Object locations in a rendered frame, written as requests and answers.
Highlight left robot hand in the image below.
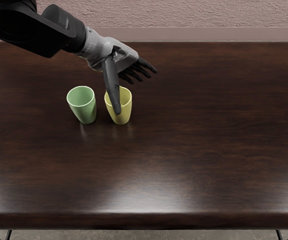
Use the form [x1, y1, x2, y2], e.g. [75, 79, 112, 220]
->
[78, 26, 159, 116]

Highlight green cup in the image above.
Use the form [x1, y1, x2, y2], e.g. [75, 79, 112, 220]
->
[66, 85, 98, 125]

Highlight yellow cup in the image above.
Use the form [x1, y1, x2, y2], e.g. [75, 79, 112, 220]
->
[104, 86, 133, 126]

